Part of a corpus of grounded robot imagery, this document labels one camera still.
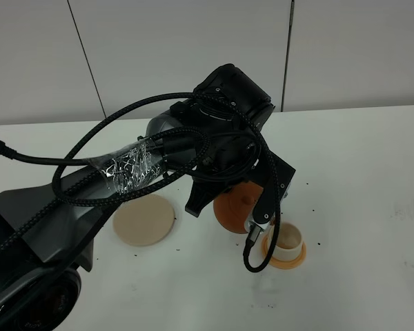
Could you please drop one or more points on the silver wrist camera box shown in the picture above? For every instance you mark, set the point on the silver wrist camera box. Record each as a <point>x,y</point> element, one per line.
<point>262,213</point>

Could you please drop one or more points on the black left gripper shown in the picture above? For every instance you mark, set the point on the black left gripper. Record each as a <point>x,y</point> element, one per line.
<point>228,161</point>

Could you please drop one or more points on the near white teacup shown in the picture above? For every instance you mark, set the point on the near white teacup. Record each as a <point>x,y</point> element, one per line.
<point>289,244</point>

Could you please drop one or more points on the near orange saucer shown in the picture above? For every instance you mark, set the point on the near orange saucer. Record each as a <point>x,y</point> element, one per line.
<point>284,265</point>

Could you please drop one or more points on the beige round teapot coaster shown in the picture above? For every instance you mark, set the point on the beige round teapot coaster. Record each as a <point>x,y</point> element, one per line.
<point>144,221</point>

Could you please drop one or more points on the brown clay teapot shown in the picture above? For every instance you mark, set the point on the brown clay teapot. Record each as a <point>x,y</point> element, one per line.
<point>233,207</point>

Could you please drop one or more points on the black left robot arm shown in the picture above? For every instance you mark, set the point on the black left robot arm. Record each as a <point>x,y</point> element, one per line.
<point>47,232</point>

